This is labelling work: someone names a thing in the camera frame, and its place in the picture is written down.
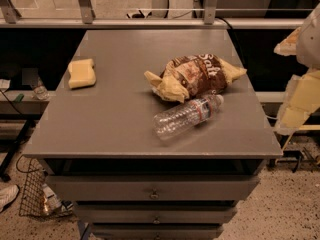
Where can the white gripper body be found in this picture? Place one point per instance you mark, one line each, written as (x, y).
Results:
(310, 42)

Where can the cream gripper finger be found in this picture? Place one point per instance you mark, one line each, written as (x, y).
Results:
(287, 47)

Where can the brown chip bag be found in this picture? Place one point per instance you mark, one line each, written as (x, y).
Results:
(187, 77)

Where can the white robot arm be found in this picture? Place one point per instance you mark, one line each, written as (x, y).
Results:
(308, 43)

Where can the yellow sponge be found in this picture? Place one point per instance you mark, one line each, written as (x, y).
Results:
(82, 73)

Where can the clear plastic water bottle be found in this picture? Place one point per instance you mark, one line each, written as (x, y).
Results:
(183, 117)

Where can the grey drawer cabinet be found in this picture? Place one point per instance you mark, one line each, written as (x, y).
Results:
(100, 150)

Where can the small bottle on shelf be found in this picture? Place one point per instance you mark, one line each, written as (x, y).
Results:
(40, 91)

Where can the white shoe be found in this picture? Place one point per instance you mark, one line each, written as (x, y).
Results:
(7, 196)

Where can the metal railing frame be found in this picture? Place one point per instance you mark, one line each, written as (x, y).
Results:
(45, 14)

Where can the wire mesh basket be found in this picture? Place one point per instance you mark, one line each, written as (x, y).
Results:
(38, 200)

